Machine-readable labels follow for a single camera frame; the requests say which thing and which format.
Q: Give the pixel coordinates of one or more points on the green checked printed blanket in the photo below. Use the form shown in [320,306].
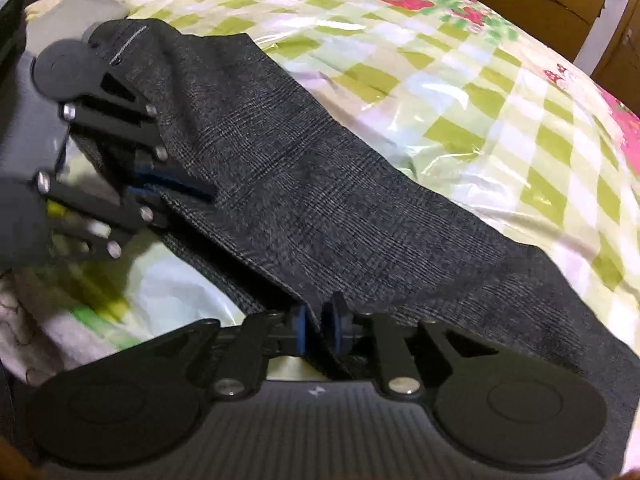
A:
[450,125]

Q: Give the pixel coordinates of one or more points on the wooden door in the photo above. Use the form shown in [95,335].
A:
[622,55]

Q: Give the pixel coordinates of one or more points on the light grey cloth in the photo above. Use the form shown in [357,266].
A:
[75,12]

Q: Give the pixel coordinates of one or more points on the dark grey checked pants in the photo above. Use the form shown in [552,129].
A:
[310,195]

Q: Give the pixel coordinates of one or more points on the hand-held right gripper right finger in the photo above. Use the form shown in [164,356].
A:
[331,330]

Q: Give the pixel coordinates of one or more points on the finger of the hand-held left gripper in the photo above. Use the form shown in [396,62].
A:
[135,194]
[172,179]

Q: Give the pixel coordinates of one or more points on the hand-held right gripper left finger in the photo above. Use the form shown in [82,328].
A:
[300,332]

